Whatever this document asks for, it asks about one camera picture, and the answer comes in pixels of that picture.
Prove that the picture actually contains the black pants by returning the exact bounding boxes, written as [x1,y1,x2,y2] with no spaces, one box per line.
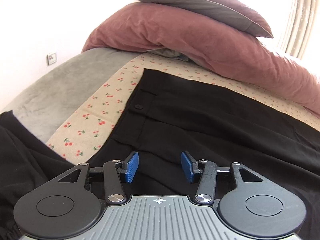
[89,69,319,239]

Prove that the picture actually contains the cherry print bed sheet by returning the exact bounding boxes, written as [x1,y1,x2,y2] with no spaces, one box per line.
[47,53,319,164]

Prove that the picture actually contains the black garment at left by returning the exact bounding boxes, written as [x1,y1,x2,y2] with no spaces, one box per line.
[1,111,73,239]

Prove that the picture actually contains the grey plush blanket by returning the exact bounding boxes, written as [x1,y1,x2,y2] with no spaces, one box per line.
[1,48,139,142]

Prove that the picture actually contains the grey cloth under duvet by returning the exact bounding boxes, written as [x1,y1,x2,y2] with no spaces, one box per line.
[150,48,189,62]

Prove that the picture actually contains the dusty pink duvet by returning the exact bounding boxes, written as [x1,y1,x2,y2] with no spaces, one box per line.
[83,3,319,115]

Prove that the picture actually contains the beige star curtain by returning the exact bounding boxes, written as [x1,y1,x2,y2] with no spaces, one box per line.
[282,0,319,60]

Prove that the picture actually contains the white wall socket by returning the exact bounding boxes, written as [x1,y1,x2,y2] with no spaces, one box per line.
[47,53,57,66]

